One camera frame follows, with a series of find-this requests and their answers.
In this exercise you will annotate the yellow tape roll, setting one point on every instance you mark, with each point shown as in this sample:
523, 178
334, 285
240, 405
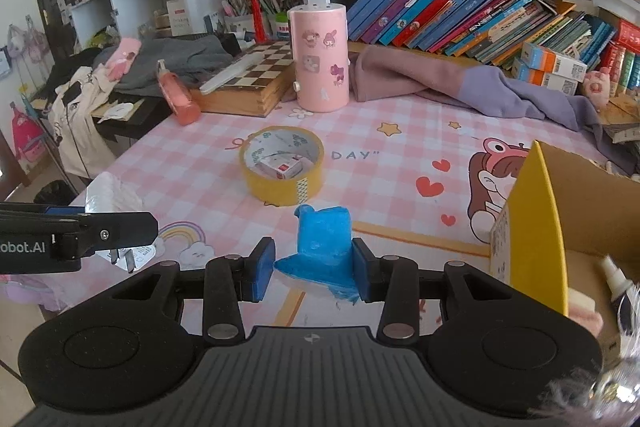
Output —
282, 139

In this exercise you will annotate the grey garment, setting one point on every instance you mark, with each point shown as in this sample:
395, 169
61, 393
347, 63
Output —
193, 61

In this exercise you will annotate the white spray bottle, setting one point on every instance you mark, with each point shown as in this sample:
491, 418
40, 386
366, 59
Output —
619, 304

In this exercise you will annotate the pink pig plush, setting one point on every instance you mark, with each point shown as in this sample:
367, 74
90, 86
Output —
596, 87

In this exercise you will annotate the yellow cardboard box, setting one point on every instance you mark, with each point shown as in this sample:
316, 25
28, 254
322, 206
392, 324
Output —
563, 216

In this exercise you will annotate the pink checkered tablecloth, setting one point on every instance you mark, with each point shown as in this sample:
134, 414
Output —
399, 166

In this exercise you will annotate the upper orange white box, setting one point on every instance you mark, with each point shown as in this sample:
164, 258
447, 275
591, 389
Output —
545, 60

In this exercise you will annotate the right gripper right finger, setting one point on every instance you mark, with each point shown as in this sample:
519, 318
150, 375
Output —
393, 281

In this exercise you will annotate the green lid white jar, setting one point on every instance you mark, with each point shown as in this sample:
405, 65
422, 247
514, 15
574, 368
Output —
281, 26

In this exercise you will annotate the small white red box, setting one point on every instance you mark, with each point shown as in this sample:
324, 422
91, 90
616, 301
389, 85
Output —
283, 166

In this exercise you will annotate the pink cylindrical container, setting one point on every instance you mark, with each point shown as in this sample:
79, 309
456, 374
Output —
319, 45

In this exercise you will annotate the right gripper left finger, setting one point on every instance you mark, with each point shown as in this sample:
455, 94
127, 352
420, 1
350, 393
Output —
231, 280

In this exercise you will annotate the wooden chess board box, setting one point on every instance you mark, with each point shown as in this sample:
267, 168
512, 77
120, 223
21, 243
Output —
259, 90

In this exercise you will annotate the red tassel ornament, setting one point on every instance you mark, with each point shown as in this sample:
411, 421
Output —
259, 28

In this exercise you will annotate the blue object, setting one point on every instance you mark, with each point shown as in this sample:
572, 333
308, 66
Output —
323, 255

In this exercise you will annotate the pen holder cup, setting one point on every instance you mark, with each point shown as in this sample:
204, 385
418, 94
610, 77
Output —
239, 24

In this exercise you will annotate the red dictionary book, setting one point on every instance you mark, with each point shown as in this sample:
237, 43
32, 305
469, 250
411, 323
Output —
628, 36

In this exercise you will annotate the pink plush toy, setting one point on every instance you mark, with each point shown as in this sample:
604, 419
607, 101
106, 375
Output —
582, 310

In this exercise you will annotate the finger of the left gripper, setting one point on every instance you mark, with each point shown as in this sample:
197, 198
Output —
44, 239

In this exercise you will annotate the pink pump bottle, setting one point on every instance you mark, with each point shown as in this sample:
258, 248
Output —
176, 95

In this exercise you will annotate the orange white box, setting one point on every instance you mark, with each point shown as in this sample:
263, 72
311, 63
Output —
544, 79
545, 60

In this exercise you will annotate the pink purple cloth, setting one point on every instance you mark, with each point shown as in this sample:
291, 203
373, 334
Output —
376, 72

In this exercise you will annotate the white comb case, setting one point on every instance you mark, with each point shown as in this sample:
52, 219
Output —
236, 69

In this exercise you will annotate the lower orange white box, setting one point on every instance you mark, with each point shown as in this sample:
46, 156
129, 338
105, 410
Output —
544, 79

